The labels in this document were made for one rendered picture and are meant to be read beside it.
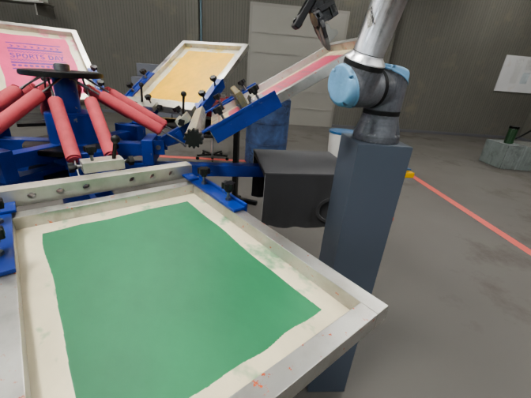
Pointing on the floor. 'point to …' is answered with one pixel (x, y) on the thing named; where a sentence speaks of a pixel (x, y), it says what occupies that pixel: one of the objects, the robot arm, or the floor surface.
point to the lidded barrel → (336, 139)
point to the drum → (269, 132)
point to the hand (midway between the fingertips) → (326, 47)
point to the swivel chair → (211, 150)
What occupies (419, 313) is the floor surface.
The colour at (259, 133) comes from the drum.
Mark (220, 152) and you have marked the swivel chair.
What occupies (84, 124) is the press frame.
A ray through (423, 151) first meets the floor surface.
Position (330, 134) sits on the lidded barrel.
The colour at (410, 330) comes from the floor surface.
